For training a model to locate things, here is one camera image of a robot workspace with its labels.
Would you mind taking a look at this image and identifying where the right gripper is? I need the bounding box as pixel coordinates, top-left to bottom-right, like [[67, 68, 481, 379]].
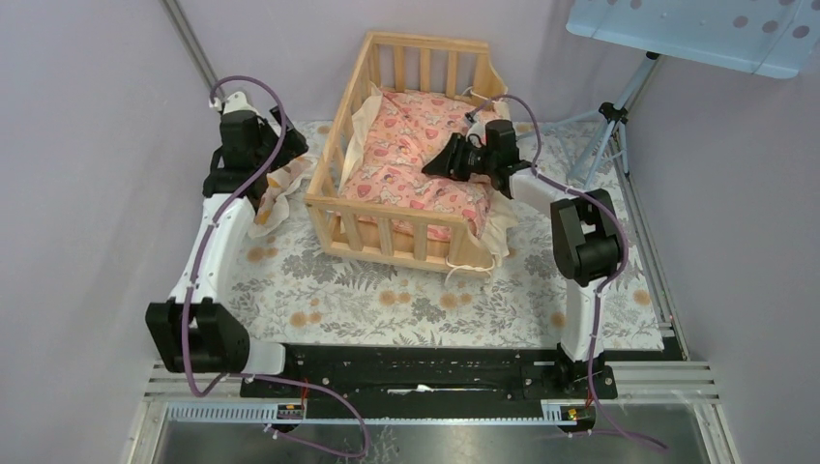
[[421, 133, 496, 185]]

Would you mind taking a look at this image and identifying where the pink patterned bed cushion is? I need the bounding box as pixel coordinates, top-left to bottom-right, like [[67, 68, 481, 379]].
[[340, 90, 518, 274]]

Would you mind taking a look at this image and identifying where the wooden pet bed frame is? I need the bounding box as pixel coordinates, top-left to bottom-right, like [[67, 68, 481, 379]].
[[305, 31, 509, 275]]

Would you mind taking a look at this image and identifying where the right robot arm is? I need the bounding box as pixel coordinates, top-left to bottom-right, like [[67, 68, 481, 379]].
[[422, 111, 628, 398]]

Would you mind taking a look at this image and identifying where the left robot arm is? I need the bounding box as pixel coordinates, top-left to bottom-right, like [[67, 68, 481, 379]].
[[145, 93, 311, 397]]

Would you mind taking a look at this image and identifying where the floral small pillow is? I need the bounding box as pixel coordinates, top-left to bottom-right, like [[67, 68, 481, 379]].
[[248, 154, 318, 238]]

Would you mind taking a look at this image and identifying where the black tripod stand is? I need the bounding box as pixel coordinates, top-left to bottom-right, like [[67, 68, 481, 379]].
[[543, 51, 661, 189]]

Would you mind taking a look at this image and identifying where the grey diagonal pole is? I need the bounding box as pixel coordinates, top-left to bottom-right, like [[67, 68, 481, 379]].
[[160, 0, 220, 93]]

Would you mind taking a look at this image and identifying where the floral table mat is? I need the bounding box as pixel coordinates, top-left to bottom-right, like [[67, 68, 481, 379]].
[[187, 119, 668, 351]]

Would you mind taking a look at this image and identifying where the light blue perforated panel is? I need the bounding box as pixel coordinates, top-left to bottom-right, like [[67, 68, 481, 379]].
[[566, 0, 819, 79]]

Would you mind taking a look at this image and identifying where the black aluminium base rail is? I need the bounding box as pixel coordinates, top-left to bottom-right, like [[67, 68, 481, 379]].
[[140, 340, 719, 424]]

